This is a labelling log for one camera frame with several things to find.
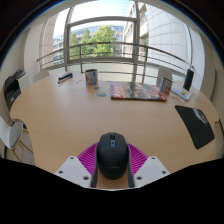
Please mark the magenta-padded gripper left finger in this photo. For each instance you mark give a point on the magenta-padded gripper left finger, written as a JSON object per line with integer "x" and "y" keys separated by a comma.
{"x": 73, "y": 170}

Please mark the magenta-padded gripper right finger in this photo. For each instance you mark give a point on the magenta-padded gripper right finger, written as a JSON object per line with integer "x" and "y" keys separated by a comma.
{"x": 151, "y": 170}

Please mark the black computer mouse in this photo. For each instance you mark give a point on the black computer mouse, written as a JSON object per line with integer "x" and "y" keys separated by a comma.
{"x": 112, "y": 158}

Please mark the black mouse pad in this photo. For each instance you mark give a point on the black mouse pad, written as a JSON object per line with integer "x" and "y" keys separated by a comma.
{"x": 196, "y": 126}

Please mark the white chair with wooden legs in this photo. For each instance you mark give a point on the white chair with wooden legs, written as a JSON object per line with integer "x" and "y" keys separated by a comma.
{"x": 10, "y": 133}

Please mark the red printed magazine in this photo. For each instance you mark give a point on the red printed magazine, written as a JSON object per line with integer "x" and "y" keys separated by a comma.
{"x": 136, "y": 91}

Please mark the light illustrated booklet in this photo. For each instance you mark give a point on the light illustrated booklet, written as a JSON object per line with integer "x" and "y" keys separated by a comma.
{"x": 181, "y": 92}

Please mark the black cylindrical speaker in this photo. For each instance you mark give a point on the black cylindrical speaker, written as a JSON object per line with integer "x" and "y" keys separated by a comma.
{"x": 188, "y": 80}

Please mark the black and white printer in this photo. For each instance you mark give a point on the black and white printer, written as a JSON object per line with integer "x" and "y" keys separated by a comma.
{"x": 12, "y": 88}

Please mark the grey metal railing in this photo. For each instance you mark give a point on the grey metal railing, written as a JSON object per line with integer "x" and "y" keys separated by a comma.
{"x": 110, "y": 43}

